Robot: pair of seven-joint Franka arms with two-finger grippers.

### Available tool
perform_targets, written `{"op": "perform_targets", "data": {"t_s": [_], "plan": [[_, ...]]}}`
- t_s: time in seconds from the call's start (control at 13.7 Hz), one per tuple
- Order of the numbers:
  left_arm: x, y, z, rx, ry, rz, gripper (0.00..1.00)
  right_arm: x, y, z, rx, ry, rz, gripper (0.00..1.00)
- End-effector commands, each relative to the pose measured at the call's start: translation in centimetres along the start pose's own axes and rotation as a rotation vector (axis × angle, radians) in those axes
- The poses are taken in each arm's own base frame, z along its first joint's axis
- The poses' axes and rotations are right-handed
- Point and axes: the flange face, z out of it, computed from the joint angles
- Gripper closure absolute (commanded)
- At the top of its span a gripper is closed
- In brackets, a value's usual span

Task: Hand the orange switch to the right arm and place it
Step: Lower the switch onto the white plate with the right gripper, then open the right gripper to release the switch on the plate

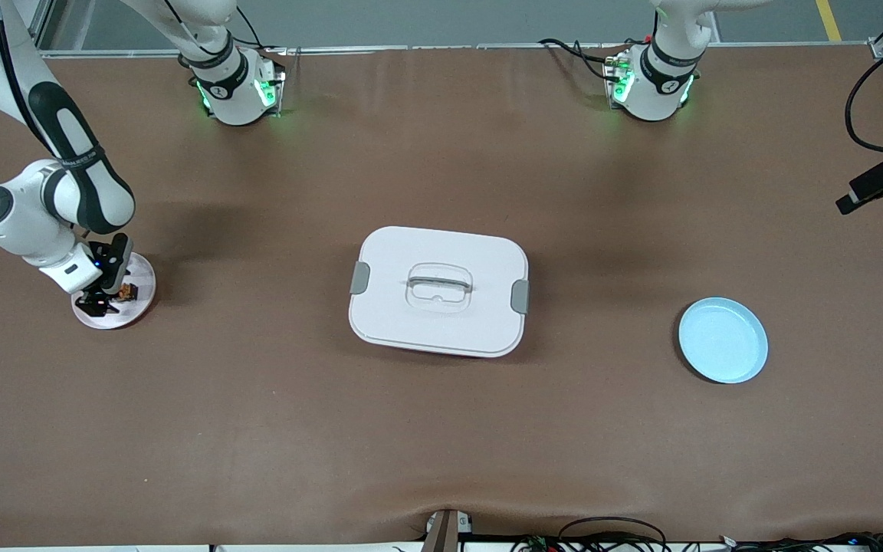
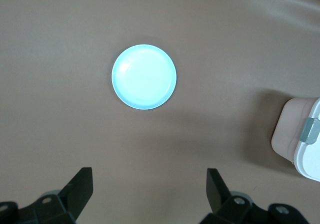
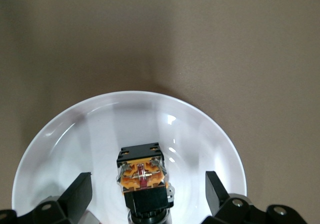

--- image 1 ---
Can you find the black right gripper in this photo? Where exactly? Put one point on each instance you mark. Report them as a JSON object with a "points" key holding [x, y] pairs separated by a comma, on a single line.
{"points": [[96, 299]]}

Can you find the orange and black switch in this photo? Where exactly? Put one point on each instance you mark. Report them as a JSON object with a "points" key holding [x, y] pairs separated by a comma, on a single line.
{"points": [[129, 292]]}

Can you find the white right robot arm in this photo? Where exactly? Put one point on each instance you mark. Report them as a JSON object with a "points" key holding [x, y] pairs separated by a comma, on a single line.
{"points": [[20, 222]]}

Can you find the pink round plate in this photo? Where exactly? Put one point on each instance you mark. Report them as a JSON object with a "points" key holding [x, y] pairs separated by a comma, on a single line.
{"points": [[142, 272]]}

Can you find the brown table mat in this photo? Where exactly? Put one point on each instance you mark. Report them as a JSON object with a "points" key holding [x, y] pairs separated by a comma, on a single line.
{"points": [[257, 422]]}

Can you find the light blue round plate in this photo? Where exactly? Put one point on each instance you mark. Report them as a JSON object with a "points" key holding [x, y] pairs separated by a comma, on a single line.
{"points": [[721, 341]]}

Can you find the white lidded storage box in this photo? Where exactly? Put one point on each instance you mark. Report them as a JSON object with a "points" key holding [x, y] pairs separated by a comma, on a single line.
{"points": [[441, 322]]}

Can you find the brown camera mount post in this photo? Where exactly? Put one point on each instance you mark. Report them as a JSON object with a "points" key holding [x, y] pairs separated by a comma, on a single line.
{"points": [[441, 533]]}

